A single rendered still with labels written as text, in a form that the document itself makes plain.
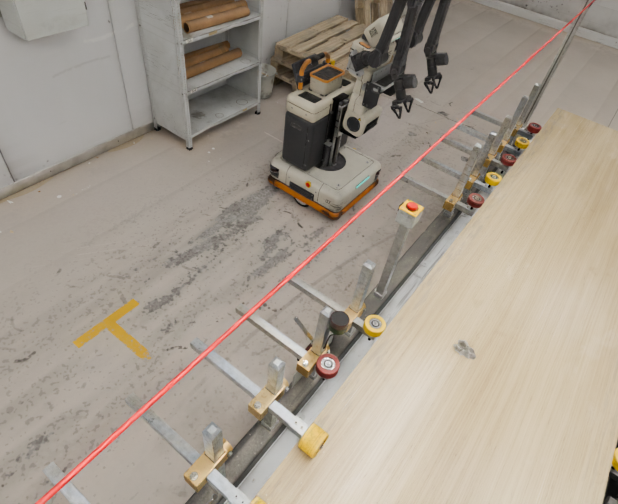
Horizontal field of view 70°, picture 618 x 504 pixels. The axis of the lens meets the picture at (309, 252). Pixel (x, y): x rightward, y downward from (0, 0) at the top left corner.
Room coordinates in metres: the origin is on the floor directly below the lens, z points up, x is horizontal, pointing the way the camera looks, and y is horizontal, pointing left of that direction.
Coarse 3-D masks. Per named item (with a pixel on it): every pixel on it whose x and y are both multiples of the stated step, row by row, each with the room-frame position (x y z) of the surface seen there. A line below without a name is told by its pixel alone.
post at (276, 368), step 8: (272, 360) 0.63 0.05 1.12; (280, 360) 0.63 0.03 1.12; (272, 368) 0.61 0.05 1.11; (280, 368) 0.61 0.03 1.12; (272, 376) 0.61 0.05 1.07; (280, 376) 0.62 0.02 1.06; (272, 384) 0.61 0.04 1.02; (280, 384) 0.62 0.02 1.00; (272, 392) 0.61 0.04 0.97; (264, 416) 0.62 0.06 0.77; (272, 416) 0.61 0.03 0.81; (272, 424) 0.61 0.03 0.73
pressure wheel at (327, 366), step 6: (324, 354) 0.81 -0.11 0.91; (330, 354) 0.81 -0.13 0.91; (318, 360) 0.78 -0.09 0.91; (324, 360) 0.79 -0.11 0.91; (330, 360) 0.79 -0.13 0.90; (336, 360) 0.79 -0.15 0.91; (318, 366) 0.76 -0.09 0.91; (324, 366) 0.76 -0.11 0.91; (330, 366) 0.77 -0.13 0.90; (336, 366) 0.77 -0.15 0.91; (318, 372) 0.75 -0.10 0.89; (324, 372) 0.74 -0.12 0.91; (330, 372) 0.74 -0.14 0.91; (336, 372) 0.75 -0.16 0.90; (330, 378) 0.74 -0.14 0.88
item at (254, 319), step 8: (240, 304) 0.99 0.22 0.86; (240, 312) 0.96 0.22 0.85; (248, 320) 0.94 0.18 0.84; (256, 320) 0.93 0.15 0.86; (264, 320) 0.94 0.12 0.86; (264, 328) 0.90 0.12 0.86; (272, 328) 0.91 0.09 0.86; (272, 336) 0.88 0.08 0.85; (280, 336) 0.88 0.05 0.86; (280, 344) 0.86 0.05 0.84; (288, 344) 0.85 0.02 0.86; (296, 344) 0.86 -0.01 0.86; (296, 352) 0.82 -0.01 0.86; (304, 352) 0.83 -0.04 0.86
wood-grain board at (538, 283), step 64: (576, 128) 2.76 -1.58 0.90; (512, 192) 1.94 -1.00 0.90; (576, 192) 2.04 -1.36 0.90; (448, 256) 1.39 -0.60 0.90; (512, 256) 1.46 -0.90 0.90; (576, 256) 1.53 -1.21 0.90; (448, 320) 1.04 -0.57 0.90; (512, 320) 1.10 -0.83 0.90; (576, 320) 1.15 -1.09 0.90; (384, 384) 0.74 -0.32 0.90; (448, 384) 0.77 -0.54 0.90; (512, 384) 0.81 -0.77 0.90; (576, 384) 0.86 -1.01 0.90; (384, 448) 0.53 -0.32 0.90; (448, 448) 0.56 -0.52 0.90; (512, 448) 0.59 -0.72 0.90; (576, 448) 0.62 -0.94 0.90
